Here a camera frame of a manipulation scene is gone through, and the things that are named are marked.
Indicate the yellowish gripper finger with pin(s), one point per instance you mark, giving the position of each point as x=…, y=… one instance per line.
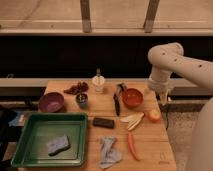
x=163, y=98

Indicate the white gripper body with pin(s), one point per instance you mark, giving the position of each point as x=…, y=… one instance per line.
x=159, y=87

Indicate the black eraser block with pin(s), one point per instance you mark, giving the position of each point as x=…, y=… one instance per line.
x=102, y=122

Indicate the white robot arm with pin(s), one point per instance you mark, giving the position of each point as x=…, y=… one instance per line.
x=167, y=59

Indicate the red bowl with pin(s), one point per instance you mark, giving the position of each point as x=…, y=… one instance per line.
x=132, y=97

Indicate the purple bowl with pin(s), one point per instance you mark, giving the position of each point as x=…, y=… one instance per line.
x=51, y=102

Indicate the small apple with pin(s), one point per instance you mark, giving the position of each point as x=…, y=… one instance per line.
x=154, y=115

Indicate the sliced banana pieces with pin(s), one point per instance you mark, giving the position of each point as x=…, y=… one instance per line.
x=132, y=120

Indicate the orange carrot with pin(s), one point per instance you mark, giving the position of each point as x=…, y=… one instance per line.
x=131, y=146

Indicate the clear glass bottle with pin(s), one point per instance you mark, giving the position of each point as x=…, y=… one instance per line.
x=98, y=81

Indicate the crumpled grey-blue cloth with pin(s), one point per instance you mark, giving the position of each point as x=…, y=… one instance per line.
x=108, y=154

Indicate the small dark cup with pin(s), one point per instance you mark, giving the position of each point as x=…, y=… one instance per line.
x=82, y=100

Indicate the dark red dried chili bunch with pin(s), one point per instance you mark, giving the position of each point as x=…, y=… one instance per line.
x=78, y=88

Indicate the green plastic tray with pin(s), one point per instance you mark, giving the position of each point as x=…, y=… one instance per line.
x=41, y=128

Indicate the black handled knife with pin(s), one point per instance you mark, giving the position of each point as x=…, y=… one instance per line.
x=119, y=90

